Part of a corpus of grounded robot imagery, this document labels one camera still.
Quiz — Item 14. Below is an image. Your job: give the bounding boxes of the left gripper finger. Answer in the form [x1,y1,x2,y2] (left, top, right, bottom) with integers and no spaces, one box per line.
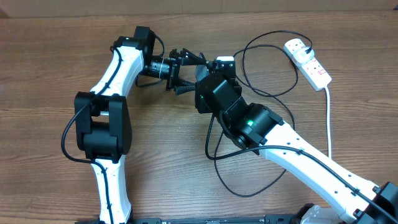
[180,48,206,66]
[173,77,196,95]

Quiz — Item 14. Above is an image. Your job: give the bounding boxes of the black USB charging cable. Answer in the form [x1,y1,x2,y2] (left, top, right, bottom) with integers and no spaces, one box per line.
[213,30,313,198]

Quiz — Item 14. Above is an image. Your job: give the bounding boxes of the blue Galaxy smartphone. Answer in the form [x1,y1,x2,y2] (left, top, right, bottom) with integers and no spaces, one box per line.
[195,65,210,83]

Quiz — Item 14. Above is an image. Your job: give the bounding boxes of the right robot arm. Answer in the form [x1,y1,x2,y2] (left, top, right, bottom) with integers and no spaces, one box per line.
[195,57,397,223]

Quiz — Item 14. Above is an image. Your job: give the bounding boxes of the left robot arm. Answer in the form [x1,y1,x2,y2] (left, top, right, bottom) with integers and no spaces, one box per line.
[72,26,206,223]

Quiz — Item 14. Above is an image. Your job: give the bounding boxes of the white charger plug adapter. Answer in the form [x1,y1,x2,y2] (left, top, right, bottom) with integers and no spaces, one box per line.
[293,47,315,64]

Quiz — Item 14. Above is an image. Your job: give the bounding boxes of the white power strip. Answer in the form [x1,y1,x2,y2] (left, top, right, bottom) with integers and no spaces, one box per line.
[284,39,332,91]

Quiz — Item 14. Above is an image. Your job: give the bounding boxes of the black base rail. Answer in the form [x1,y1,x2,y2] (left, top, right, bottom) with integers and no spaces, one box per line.
[74,213,312,224]

